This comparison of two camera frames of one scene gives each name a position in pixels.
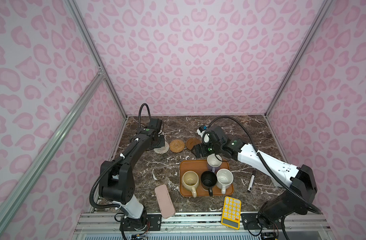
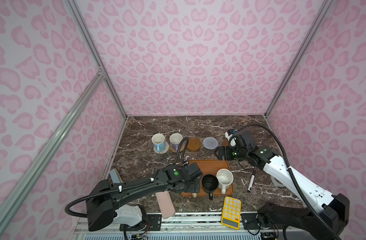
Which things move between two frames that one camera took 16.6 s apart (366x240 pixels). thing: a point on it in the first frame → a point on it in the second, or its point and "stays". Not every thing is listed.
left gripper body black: (160, 141) → (191, 187)
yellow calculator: (231, 212) stays
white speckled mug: (224, 178) stays
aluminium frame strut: (48, 150) stays
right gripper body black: (207, 149) → (233, 153)
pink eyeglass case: (165, 201) stays
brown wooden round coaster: (192, 142) stays
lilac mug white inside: (214, 163) → (175, 139)
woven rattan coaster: (176, 146) stays
